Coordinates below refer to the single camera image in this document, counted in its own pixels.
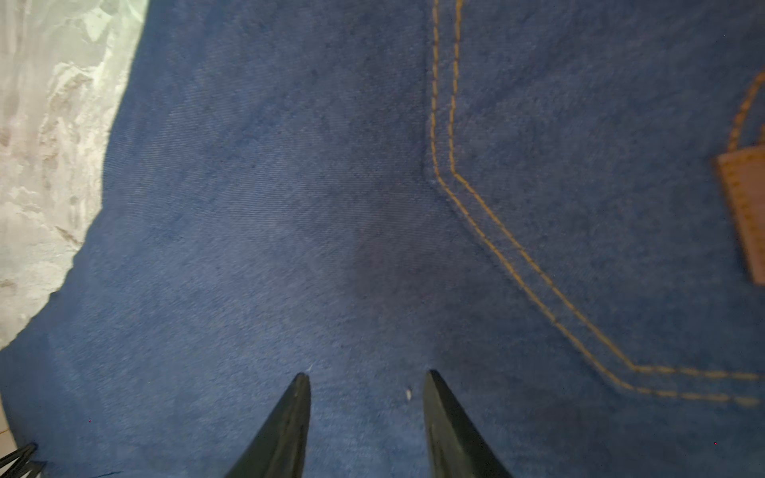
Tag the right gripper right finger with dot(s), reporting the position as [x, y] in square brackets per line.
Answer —
[456, 448]

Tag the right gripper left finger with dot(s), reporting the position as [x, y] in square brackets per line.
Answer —
[279, 447]

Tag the dark blue denim trousers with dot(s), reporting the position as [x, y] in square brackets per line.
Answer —
[522, 195]

